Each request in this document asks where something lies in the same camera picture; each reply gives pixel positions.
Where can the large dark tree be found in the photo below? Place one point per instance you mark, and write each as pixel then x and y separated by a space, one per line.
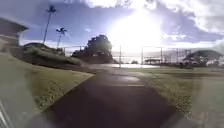
pixel 96 50

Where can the dark asphalt path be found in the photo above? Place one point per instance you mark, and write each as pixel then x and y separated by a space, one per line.
pixel 110 103

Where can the short palm tree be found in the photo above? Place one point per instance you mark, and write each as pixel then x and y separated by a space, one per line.
pixel 60 35

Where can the hedge on slope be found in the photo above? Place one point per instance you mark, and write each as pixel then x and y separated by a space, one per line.
pixel 46 55

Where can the grass lawn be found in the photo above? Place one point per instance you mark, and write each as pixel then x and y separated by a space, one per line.
pixel 186 86
pixel 43 83

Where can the tall palm tree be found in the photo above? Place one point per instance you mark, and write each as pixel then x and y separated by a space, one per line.
pixel 48 20

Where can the building with overhanging roof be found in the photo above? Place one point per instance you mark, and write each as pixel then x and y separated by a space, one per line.
pixel 8 31

